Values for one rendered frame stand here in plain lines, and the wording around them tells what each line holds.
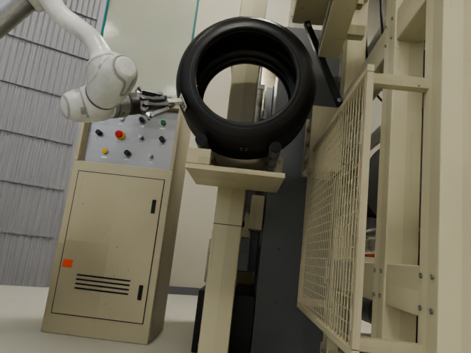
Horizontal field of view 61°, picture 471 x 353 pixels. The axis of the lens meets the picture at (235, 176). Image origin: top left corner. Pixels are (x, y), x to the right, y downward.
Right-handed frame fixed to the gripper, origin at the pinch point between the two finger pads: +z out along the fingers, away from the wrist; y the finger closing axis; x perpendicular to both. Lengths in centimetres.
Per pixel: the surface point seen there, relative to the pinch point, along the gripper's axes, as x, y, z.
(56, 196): -264, -59, 56
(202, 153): -0.6, 21.9, 3.5
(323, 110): 17, 17, 67
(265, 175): 11.5, 38.9, 16.7
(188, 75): 5.0, -8.2, 8.2
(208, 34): 14.2, -21.0, 18.4
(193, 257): -266, 42, 176
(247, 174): 7.5, 35.7, 12.4
